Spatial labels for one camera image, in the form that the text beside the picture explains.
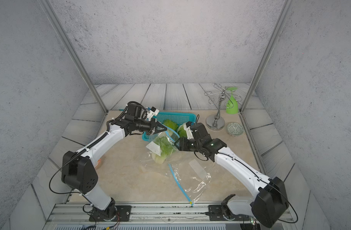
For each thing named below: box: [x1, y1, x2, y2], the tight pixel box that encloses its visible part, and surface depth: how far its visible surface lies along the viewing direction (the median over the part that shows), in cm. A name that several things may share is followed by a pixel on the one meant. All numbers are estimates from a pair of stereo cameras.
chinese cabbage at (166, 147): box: [151, 136, 175, 164], surface depth 82 cm
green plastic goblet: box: [225, 86, 239, 115], surface depth 89 cm
